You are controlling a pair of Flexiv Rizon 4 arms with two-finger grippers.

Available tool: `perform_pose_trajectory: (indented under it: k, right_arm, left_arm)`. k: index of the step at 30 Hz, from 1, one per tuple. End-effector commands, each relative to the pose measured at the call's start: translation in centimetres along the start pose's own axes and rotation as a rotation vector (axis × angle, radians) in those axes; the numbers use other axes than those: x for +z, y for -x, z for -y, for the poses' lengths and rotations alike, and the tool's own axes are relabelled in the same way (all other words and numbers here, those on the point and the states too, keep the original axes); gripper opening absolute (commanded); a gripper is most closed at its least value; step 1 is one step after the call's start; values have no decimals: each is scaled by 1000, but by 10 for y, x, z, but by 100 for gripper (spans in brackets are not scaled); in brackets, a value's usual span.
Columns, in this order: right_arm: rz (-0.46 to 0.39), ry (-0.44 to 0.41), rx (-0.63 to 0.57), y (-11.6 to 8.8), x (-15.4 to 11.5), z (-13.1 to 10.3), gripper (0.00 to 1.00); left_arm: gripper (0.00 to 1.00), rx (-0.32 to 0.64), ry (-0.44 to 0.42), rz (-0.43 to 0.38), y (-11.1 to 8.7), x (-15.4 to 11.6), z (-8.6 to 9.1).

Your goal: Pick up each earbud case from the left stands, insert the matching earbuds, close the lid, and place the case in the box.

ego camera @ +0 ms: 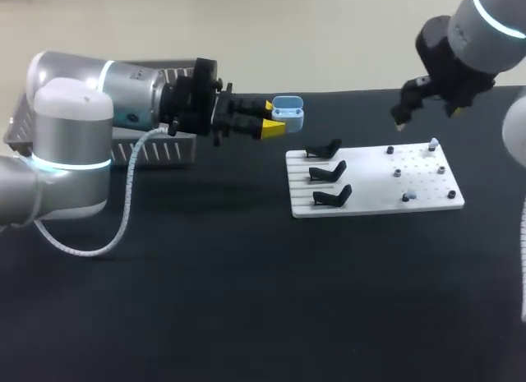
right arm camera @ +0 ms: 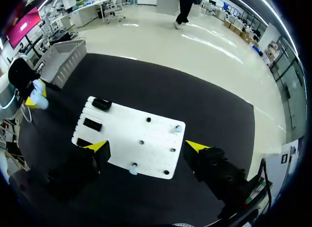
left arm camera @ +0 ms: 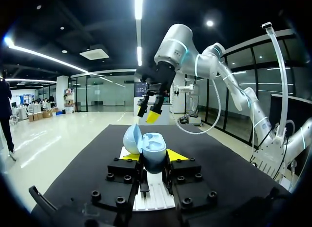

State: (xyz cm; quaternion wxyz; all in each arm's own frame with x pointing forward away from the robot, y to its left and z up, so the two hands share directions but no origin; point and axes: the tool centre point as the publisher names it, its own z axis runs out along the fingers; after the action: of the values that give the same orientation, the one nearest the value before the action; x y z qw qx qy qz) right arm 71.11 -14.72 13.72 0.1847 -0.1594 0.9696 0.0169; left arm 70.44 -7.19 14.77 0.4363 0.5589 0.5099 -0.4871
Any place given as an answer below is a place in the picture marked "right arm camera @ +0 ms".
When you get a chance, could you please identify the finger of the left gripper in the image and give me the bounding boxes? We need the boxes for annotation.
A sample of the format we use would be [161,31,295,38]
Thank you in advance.
[24,95,40,108]
[38,80,48,98]

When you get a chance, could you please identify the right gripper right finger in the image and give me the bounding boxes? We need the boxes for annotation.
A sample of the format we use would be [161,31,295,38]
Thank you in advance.
[182,140,247,201]

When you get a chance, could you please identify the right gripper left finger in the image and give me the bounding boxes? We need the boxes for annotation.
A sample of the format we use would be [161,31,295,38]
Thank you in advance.
[47,140,112,201]

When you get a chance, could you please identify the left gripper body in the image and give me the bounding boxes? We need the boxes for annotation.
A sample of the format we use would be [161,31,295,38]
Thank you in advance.
[7,58,41,96]

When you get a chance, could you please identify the pale blue earbud case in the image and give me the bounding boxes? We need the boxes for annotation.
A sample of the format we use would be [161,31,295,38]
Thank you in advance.
[31,80,50,110]

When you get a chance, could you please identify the white plate with black stands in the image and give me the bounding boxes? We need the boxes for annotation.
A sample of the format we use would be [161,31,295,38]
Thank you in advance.
[71,96,186,180]

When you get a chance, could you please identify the grey slotted basket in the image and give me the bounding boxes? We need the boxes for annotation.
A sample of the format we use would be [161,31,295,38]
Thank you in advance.
[35,39,87,89]

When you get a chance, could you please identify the person's legs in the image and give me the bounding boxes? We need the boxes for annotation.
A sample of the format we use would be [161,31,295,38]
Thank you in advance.
[174,0,204,30]

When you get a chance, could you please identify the white cable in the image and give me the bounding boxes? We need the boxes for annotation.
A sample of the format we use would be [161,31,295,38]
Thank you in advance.
[20,103,34,124]

